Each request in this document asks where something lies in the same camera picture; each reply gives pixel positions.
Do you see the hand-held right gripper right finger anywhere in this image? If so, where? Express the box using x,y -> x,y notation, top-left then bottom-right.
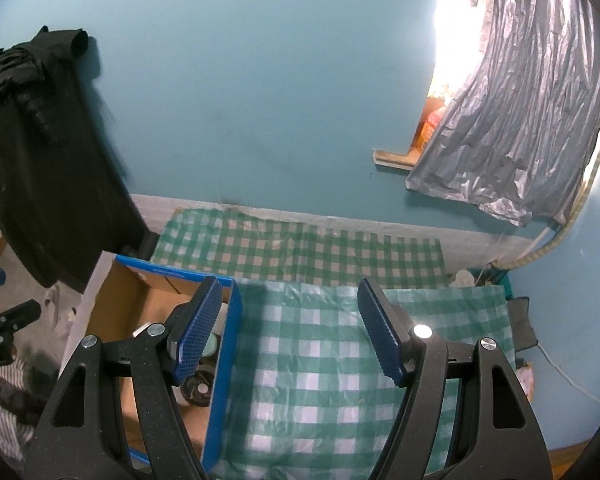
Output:
356,277 -> 553,480

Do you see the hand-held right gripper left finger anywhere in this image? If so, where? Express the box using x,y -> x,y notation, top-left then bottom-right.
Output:
24,276 -> 223,480

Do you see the round teal tin lid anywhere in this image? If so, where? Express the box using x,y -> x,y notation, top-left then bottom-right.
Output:
200,332 -> 222,366

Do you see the black round tape measure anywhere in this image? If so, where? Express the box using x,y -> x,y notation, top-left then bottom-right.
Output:
180,370 -> 216,407

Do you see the blue-rimmed cardboard box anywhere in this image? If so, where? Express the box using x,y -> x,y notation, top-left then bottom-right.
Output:
82,255 -> 243,476

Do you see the white slipper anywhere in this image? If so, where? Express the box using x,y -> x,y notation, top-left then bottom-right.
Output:
44,284 -> 80,341

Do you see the striped cloth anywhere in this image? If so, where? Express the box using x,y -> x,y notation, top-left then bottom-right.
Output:
0,360 -> 46,456

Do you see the green white checked plastic tablecloth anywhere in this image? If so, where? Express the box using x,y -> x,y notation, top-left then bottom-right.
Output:
215,280 -> 518,480

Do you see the green beige checked cloth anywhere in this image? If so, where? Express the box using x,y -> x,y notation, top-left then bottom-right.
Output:
150,207 -> 446,291

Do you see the black plastic covered object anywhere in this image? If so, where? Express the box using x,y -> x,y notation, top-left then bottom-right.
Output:
0,25 -> 151,291

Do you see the dark grey pouch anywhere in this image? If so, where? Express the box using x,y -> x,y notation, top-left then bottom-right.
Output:
505,296 -> 537,356

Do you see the wooden window sill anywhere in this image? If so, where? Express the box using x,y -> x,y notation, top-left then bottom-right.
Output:
371,147 -> 421,171

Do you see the orange box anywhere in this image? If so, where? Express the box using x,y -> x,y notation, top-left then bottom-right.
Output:
415,97 -> 446,153

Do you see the silver curtain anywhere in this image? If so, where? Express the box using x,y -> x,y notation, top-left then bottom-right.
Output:
405,0 -> 600,228

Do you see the white cable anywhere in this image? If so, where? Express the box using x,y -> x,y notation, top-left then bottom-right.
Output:
532,342 -> 600,406

